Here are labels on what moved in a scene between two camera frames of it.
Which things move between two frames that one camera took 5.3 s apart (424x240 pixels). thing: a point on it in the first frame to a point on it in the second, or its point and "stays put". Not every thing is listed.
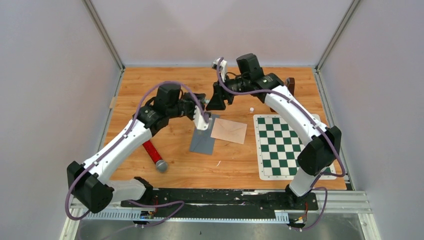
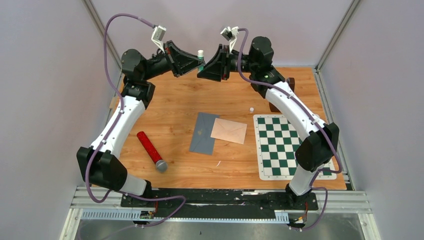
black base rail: [220, 203] stays put
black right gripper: [217, 101] to [213, 70]
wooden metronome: [289, 83] stays put
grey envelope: [202, 141] stays put
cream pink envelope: [229, 130] stays put
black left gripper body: [187, 105] to [167, 63]
